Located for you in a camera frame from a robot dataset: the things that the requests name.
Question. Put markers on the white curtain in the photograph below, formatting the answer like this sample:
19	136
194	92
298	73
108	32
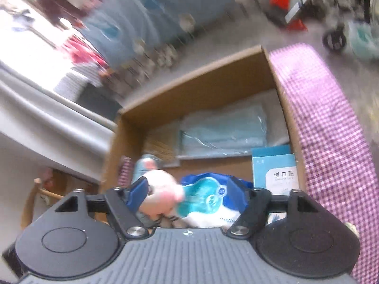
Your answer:
53	130

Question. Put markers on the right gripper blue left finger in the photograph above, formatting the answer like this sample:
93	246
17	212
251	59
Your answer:
123	205

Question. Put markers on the cotton swab packet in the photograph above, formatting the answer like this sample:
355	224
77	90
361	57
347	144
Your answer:
164	143

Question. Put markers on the pink checkered tablecloth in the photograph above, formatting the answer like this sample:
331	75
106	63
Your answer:
338	162

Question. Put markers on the teal wet wipes pack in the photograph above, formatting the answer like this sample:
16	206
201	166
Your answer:
206	201

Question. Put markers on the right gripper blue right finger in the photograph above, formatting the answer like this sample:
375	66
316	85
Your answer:
252	203

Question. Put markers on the brown cardboard box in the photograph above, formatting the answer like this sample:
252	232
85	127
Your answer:
212	86

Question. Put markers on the polka dot cloth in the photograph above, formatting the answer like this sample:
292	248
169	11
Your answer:
77	78

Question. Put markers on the pink plush doll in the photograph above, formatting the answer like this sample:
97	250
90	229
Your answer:
164	194

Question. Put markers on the blue patterned hanging sheet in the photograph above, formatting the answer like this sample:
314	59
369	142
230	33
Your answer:
118	28

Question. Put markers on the wheelchair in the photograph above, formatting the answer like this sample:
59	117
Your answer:
290	14

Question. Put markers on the blue white book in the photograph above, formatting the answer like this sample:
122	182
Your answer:
274	169

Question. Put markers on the blue face mask packet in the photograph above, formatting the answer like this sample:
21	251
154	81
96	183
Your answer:
235	129

